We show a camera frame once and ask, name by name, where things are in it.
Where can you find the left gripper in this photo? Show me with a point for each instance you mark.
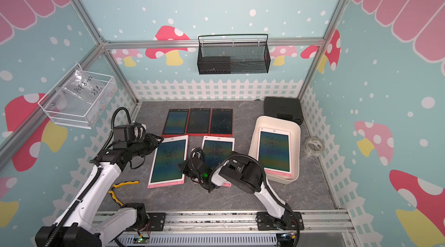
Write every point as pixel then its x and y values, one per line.
pixel 152 142

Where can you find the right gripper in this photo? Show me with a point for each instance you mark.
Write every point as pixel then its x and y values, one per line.
pixel 185 167

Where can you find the pink writing tablet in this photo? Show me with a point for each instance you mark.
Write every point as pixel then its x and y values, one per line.
pixel 213 152
pixel 165 170
pixel 274 151

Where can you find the red writing tablet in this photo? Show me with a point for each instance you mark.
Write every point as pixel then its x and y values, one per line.
pixel 221 122
pixel 198 122
pixel 176 123

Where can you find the red writing tablet top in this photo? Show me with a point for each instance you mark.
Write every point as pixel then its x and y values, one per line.
pixel 176 123

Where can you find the white plastic storage box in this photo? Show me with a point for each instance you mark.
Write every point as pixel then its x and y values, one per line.
pixel 295 140

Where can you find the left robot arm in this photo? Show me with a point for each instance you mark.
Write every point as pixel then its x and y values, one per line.
pixel 74 228

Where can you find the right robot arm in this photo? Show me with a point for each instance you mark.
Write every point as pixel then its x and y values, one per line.
pixel 248 175

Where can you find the black box in basket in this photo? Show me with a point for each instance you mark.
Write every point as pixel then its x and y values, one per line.
pixel 214 65

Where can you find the clear plastic bag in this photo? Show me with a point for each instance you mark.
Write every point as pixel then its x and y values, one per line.
pixel 78 93

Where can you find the green circuit board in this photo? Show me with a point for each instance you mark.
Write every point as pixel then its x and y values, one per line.
pixel 141 239

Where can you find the black plastic tool case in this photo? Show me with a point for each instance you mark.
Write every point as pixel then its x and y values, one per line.
pixel 289 109

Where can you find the clear tape roll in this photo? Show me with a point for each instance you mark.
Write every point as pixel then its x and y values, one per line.
pixel 313 146

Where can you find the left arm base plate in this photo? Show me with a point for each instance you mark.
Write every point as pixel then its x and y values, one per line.
pixel 153 221

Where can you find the white wire wall basket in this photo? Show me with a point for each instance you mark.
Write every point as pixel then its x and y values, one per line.
pixel 85 121

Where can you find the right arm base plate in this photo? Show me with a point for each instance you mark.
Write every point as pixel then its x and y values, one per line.
pixel 267 220

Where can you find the black mesh wall basket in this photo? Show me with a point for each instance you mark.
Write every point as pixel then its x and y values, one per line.
pixel 249 53

